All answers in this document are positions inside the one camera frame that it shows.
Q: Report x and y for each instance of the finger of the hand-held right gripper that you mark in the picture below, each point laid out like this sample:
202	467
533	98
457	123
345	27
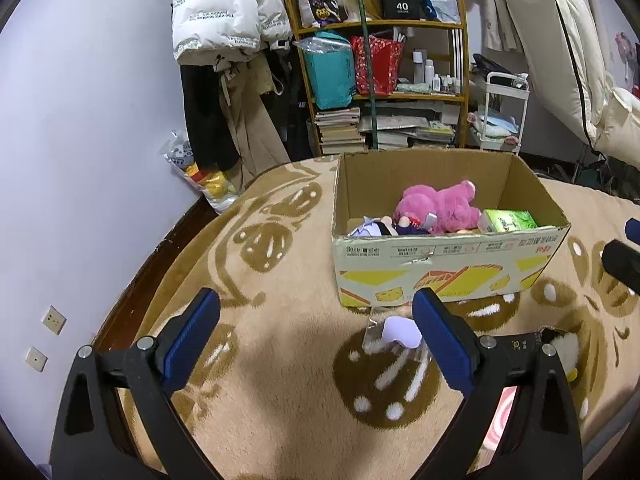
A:
622	262
634	230

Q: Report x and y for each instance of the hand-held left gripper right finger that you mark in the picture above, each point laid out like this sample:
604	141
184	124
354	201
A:
445	345

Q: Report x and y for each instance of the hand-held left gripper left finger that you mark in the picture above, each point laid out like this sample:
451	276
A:
192	340

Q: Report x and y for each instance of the purple plush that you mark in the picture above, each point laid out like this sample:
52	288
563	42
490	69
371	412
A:
400	332

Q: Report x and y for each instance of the pink swirl roll plush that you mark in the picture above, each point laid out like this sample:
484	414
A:
502	410

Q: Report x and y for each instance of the cardboard box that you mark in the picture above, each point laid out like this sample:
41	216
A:
450	255

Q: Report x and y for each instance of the white fluffy pompom plush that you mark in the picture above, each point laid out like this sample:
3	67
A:
565	352

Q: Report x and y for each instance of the green tissue pack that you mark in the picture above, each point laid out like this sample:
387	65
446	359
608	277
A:
510	220

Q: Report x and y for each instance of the doll with pale purple hair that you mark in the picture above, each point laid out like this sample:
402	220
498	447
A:
372	227

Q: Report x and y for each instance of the pink bear plush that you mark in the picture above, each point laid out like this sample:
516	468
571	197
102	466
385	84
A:
440	205

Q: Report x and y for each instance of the beige brown printed blanket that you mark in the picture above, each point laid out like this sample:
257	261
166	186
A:
290	385

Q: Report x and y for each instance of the white trolley cart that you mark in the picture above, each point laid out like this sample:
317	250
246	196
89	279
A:
522	110

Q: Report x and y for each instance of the plastic bag of toys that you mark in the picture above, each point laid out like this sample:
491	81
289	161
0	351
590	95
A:
200	175

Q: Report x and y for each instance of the light blue folded cloth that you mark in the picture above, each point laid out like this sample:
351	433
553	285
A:
495	125

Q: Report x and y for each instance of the pink fan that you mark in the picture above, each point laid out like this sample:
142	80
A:
625	47

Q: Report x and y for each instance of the white recliner chair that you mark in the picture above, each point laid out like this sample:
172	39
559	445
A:
560	35

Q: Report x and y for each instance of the black bag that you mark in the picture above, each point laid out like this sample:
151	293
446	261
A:
492	66

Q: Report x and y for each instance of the messy pile of books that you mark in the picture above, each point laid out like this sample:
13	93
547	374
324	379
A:
415	130

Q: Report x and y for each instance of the black coat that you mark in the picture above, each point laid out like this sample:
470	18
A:
205	115

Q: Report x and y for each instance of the beige coat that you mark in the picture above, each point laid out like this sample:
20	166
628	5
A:
250	120

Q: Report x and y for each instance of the neat stack of books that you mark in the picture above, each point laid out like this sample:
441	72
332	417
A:
340	132

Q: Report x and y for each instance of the row of cosmetic bottles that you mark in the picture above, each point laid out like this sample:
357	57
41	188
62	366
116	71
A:
435	77

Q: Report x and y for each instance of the black hanging garment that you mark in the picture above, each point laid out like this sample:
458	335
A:
295	105

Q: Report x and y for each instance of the green pole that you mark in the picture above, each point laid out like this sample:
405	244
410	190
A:
371	85

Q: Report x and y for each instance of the red patterned bag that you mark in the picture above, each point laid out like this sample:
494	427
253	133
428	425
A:
382	65

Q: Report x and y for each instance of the teal paper bag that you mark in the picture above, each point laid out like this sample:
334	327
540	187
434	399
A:
330	75

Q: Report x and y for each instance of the white puffer jacket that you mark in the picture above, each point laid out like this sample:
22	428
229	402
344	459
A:
215	15

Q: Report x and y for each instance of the wooden shelf unit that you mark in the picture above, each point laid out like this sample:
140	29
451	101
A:
380	24

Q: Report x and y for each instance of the black box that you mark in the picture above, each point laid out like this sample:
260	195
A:
398	1

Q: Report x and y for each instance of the white wall socket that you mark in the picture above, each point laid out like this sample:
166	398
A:
53	319
36	358

